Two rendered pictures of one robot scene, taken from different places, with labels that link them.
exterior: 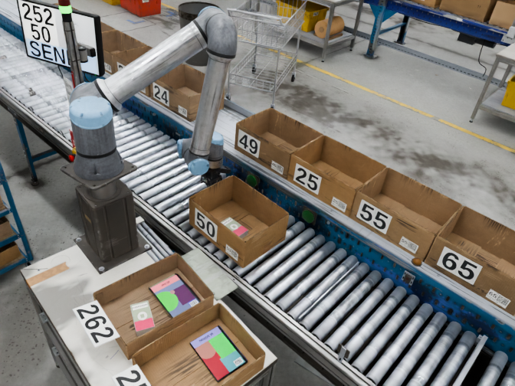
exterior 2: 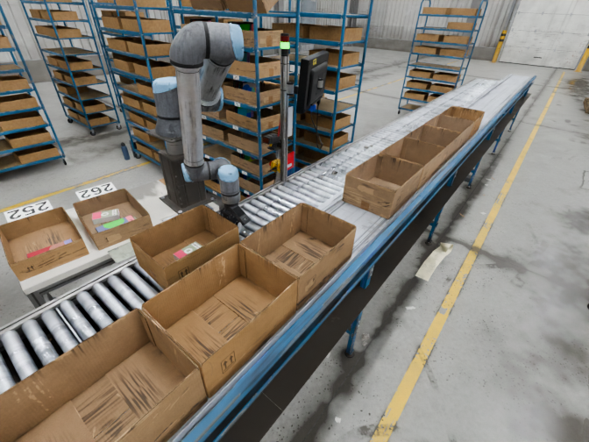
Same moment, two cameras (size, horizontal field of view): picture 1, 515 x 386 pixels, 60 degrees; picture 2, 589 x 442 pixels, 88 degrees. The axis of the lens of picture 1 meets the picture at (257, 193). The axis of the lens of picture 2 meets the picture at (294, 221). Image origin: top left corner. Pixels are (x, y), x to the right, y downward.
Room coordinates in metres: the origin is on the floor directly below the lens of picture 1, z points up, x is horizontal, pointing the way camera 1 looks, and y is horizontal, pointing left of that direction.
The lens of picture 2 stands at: (2.07, -1.05, 1.79)
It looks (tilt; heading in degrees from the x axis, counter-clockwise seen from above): 35 degrees down; 89
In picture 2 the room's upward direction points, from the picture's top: 2 degrees clockwise
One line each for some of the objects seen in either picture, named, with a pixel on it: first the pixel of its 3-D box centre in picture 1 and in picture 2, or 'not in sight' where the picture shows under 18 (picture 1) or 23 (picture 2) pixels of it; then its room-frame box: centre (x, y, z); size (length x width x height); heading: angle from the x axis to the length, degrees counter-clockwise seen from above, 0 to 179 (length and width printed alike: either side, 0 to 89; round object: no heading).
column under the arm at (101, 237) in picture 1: (108, 218); (183, 176); (1.42, 0.64, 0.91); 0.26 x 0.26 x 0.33; 46
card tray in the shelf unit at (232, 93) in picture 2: not in sight; (253, 92); (1.75, 1.65, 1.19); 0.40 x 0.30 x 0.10; 141
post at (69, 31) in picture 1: (82, 107); (283, 131); (2.02, 0.95, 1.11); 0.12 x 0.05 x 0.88; 51
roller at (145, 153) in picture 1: (142, 155); (306, 199); (2.18, 0.72, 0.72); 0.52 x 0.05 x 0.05; 141
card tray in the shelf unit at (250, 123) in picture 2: not in sight; (254, 117); (1.75, 1.65, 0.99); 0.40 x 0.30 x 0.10; 138
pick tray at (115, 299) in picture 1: (155, 301); (112, 216); (1.09, 0.36, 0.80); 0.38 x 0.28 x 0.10; 133
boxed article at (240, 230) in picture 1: (233, 229); (189, 253); (1.58, 0.10, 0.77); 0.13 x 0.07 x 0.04; 51
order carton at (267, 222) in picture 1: (237, 218); (188, 245); (1.59, 0.08, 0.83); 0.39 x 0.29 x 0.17; 49
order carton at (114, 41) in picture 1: (115, 52); (430, 146); (3.11, 1.14, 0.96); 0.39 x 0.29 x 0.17; 51
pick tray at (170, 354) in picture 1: (199, 361); (43, 239); (0.85, 0.14, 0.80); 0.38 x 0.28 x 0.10; 134
